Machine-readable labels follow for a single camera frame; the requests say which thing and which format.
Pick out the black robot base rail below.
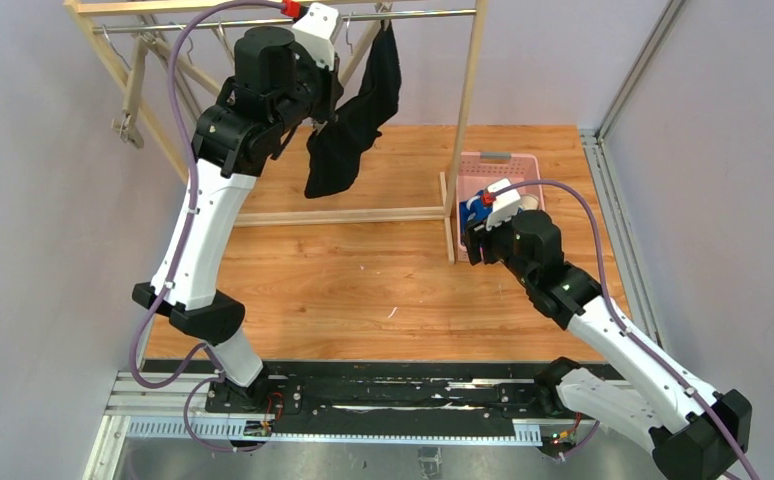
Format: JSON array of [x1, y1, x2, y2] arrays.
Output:
[[182, 360, 598, 458]]

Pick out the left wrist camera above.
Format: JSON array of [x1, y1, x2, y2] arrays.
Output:
[[292, 2, 341, 73]]

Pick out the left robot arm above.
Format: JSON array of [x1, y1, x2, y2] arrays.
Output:
[[132, 26, 342, 397]]

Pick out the empty hanger on rack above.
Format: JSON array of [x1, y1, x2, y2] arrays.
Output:
[[102, 25, 149, 149]]

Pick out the blue underwear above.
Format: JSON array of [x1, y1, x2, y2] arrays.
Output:
[[458, 194, 492, 233]]

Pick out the wooden clothes rack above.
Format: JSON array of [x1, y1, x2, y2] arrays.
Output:
[[63, 1, 488, 262]]

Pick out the beige clip hanger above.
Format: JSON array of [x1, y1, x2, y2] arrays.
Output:
[[139, 33, 221, 97]]

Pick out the hanger holding black underwear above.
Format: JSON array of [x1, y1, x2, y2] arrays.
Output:
[[337, 3, 395, 91]]

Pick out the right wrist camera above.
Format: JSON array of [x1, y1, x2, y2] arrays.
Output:
[[481, 178, 522, 231]]

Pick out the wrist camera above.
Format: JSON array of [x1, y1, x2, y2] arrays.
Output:
[[481, 178, 522, 231], [292, 2, 341, 73]]

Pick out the beige underwear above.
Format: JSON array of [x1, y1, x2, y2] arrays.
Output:
[[520, 194, 543, 211]]

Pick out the pink plastic basket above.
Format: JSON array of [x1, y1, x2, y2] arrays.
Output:
[[455, 152, 541, 262]]

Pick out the black underwear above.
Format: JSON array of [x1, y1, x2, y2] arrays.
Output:
[[304, 25, 402, 199]]

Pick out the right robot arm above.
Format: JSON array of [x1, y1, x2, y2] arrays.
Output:
[[462, 210, 752, 479]]

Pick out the aluminium frame post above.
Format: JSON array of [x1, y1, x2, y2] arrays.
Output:
[[594, 0, 687, 144]]

